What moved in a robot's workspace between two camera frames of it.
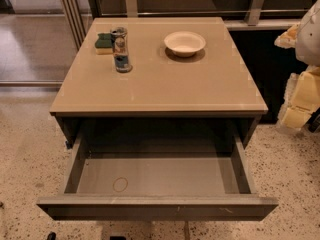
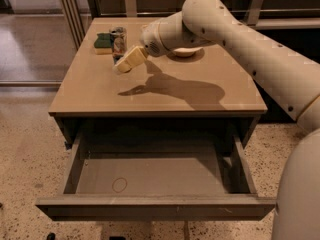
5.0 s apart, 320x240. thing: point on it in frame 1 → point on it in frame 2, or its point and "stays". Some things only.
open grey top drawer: x=158 y=170 stays
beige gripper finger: x=301 y=98 → x=134 y=57
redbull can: x=120 y=45 stays
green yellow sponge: x=104 y=43 stays
